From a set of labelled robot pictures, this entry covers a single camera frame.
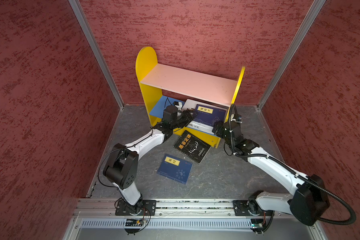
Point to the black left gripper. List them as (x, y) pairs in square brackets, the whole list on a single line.
[(188, 117)]

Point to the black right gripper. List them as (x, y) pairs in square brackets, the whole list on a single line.
[(220, 131)]

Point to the white book brown pattern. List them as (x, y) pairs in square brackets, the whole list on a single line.
[(189, 104)]

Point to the blue book yellow label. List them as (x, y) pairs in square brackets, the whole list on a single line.
[(175, 169), (207, 116)]

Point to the blue book yellow label front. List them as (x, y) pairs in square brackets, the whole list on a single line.
[(175, 169)]

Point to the white heritage cultural book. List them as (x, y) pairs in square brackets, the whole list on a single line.
[(201, 128)]

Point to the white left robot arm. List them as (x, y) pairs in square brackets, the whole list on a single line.
[(122, 162)]

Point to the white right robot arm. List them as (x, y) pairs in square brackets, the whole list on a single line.
[(304, 199)]

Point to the yellow pink blue bookshelf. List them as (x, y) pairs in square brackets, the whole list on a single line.
[(154, 77)]

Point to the black book under blue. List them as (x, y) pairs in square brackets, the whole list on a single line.
[(192, 147)]

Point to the right corner aluminium profile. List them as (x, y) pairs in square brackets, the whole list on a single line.
[(305, 26)]

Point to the corner aluminium profile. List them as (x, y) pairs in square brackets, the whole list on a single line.
[(85, 26), (305, 26)]

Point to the left corner aluminium profile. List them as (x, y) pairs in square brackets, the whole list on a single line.
[(85, 26)]

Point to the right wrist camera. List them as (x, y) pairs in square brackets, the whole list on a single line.
[(235, 119)]

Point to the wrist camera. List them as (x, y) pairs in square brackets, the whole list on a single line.
[(171, 113), (235, 119)]

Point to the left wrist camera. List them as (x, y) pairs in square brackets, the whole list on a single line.
[(171, 113)]

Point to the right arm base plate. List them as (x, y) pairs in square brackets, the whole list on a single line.
[(243, 207)]

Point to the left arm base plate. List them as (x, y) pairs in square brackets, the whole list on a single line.
[(142, 207)]

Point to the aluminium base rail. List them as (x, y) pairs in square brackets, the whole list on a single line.
[(184, 219)]

